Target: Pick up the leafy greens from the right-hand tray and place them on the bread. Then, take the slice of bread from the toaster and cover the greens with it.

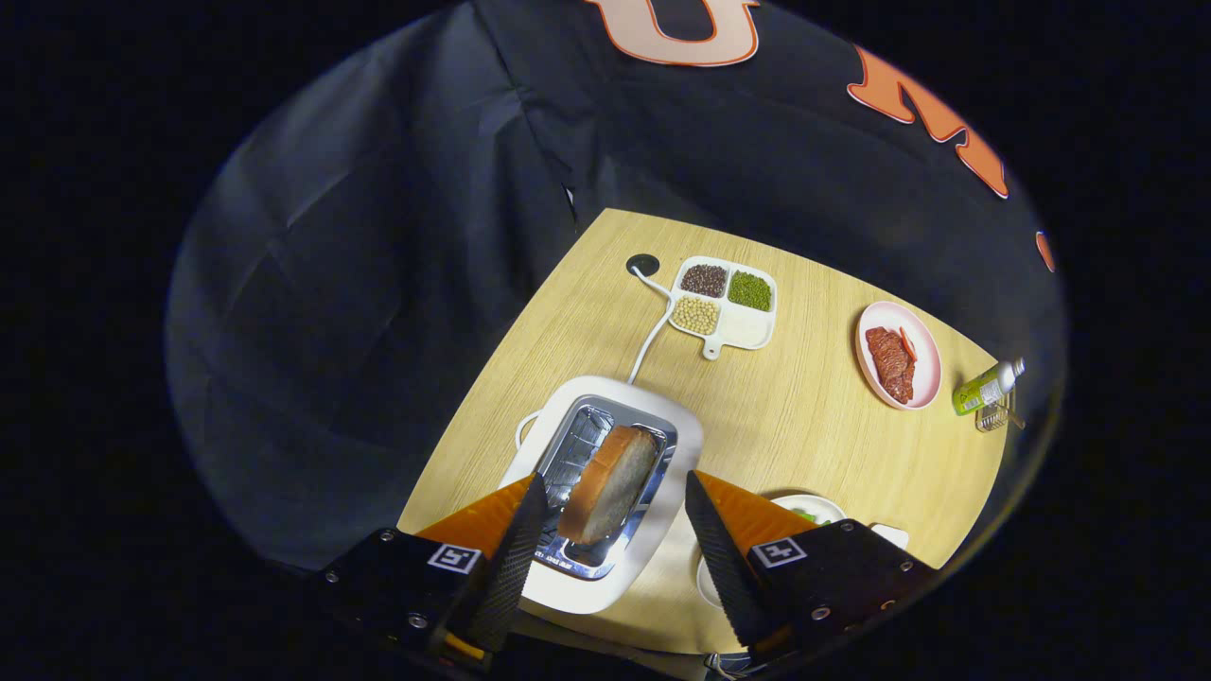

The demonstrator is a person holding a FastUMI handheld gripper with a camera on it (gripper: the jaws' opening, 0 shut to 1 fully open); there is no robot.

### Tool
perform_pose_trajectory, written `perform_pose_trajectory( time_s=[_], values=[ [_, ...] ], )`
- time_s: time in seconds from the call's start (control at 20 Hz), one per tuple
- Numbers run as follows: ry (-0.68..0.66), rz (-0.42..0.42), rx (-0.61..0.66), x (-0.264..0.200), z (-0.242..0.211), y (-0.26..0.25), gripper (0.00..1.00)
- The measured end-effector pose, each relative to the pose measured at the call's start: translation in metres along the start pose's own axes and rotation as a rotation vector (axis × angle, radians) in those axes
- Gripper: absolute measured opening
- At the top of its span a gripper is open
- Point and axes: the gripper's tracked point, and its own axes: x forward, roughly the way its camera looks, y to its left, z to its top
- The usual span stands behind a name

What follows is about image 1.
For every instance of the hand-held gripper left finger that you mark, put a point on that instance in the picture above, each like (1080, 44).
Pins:
(511, 567)

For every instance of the green lettuce leaf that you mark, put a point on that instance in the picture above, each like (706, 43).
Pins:
(809, 516)

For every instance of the green mung beans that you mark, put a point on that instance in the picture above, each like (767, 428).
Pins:
(749, 291)

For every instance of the brown meat pieces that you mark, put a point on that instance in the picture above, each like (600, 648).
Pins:
(889, 364)

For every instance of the dark brown beans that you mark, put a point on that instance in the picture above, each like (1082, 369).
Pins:
(704, 280)

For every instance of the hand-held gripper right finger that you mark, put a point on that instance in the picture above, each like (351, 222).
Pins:
(724, 558)

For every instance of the brown-crust bread slice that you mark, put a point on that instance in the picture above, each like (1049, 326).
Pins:
(610, 482)

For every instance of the yellow soybeans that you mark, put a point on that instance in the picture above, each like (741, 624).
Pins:
(696, 315)

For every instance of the white toaster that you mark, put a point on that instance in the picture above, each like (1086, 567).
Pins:
(605, 392)

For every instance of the pink plate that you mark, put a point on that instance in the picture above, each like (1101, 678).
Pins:
(925, 378)

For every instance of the white divided dish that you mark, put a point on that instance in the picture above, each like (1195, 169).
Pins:
(747, 331)

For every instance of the round white plate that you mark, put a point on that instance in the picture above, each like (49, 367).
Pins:
(804, 501)

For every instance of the red sausage slice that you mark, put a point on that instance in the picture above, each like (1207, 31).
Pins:
(908, 345)

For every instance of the white oval dish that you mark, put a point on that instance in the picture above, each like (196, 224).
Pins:
(889, 535)

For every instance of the silver bottle with green label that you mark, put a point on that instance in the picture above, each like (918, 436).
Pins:
(979, 390)

